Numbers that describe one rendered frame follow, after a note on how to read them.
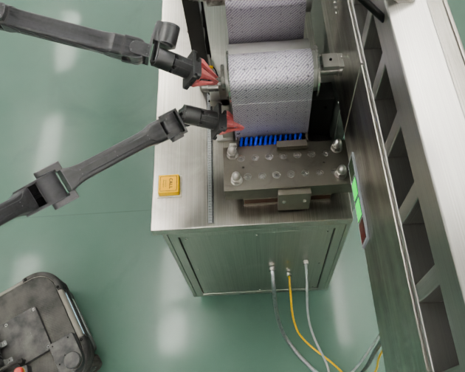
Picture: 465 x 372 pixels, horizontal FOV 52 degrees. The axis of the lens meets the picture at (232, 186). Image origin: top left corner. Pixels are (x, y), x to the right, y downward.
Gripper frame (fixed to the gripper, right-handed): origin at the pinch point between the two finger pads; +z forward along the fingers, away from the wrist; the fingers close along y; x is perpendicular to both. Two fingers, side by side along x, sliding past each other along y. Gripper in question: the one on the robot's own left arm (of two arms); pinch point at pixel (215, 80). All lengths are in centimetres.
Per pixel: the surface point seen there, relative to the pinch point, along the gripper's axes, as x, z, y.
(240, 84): 8.3, 3.3, 6.7
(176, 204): -37.0, 6.4, 23.1
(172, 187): -35.6, 4.0, 17.6
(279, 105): 6.9, 17.8, 7.5
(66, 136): -157, -8, -75
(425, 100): 57, 7, 46
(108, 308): -139, 21, 30
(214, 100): -8.3, 4.7, -0.4
